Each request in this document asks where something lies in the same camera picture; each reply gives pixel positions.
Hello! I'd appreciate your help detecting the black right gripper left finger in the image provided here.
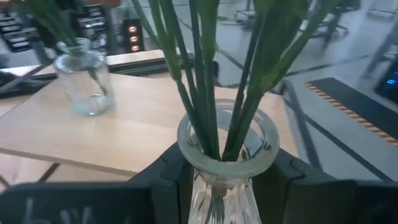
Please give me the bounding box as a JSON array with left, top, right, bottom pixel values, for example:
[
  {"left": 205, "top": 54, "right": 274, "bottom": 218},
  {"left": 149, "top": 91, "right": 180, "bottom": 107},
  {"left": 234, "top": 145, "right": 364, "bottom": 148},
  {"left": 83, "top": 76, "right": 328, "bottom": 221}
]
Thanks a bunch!
[{"left": 129, "top": 141, "right": 195, "bottom": 224}]

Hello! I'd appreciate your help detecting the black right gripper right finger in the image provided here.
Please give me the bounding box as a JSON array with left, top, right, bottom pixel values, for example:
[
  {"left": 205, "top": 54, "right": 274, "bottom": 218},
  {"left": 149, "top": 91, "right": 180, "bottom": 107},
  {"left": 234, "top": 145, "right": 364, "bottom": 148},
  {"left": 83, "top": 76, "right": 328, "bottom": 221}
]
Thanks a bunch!
[{"left": 251, "top": 147, "right": 307, "bottom": 224}]

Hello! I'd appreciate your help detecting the narrow flared glass vase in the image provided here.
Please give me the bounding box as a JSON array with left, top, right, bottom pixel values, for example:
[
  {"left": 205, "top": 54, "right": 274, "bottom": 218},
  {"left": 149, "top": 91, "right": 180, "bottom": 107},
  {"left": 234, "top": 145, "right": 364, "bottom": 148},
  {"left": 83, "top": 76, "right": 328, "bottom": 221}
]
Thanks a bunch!
[{"left": 176, "top": 98, "right": 280, "bottom": 224}]

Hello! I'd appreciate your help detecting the wide ribbed glass jar vase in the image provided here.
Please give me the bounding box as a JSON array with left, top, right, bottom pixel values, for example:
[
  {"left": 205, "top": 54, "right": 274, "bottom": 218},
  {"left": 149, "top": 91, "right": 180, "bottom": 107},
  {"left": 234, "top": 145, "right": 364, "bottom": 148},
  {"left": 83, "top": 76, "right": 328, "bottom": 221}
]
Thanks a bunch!
[{"left": 53, "top": 37, "right": 116, "bottom": 118}]

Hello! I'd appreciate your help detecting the red artificial flower bunch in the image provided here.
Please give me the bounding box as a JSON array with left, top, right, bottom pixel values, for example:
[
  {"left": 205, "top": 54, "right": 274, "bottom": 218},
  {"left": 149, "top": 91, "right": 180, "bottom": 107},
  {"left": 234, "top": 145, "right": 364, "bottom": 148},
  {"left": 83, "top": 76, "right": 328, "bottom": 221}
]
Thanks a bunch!
[{"left": 221, "top": 0, "right": 340, "bottom": 162}]

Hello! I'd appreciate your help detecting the orange artificial flower bunch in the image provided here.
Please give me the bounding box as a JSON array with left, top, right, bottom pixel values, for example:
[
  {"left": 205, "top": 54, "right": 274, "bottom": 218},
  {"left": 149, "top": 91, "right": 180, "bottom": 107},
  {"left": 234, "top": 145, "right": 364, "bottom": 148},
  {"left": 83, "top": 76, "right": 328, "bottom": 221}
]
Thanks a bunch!
[{"left": 18, "top": 0, "right": 108, "bottom": 97}]

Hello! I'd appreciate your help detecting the black orange-striped floor mat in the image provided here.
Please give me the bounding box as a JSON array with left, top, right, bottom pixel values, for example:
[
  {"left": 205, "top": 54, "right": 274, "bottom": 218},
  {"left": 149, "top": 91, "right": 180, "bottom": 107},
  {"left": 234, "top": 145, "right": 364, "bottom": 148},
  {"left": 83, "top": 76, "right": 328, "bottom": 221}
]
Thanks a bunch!
[{"left": 305, "top": 77, "right": 398, "bottom": 149}]

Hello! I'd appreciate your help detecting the black device with orange lights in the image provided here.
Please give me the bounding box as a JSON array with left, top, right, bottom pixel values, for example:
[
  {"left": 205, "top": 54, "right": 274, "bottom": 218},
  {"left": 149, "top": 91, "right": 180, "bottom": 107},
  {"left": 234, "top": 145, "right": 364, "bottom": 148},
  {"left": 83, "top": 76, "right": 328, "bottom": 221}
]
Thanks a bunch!
[{"left": 122, "top": 17, "right": 144, "bottom": 54}]

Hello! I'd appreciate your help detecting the black computer tower blue light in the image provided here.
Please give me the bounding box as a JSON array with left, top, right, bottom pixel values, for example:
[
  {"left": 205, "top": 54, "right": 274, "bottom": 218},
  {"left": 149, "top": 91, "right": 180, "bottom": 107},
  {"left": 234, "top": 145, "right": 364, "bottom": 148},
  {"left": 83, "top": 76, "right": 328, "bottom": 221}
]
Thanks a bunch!
[{"left": 374, "top": 57, "right": 398, "bottom": 105}]

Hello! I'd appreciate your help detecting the black office chair base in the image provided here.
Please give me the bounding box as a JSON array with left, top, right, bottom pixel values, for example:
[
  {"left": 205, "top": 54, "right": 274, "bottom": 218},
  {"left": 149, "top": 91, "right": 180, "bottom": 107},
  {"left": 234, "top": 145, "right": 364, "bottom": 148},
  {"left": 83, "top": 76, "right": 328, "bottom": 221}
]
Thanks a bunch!
[{"left": 307, "top": 0, "right": 351, "bottom": 49}]

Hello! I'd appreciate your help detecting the black equipment rack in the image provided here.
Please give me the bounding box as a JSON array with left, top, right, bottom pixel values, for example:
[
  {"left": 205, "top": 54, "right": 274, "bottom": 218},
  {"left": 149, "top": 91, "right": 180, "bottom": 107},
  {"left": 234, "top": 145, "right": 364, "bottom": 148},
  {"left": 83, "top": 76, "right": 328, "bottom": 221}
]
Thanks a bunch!
[{"left": 0, "top": 11, "right": 43, "bottom": 54}]

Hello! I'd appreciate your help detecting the wooden shelf with black frame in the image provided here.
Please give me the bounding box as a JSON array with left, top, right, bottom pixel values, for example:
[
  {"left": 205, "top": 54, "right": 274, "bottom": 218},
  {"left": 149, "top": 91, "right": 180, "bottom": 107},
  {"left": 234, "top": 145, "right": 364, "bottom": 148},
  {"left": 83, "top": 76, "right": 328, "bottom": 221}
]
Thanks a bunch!
[{"left": 0, "top": 73, "right": 300, "bottom": 187}]

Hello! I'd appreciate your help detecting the black metal table frame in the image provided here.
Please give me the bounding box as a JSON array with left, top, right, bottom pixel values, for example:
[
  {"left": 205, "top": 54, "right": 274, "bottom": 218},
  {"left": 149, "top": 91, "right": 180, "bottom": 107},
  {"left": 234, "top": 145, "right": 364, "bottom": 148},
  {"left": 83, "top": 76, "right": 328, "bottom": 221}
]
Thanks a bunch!
[{"left": 105, "top": 57, "right": 220, "bottom": 78}]

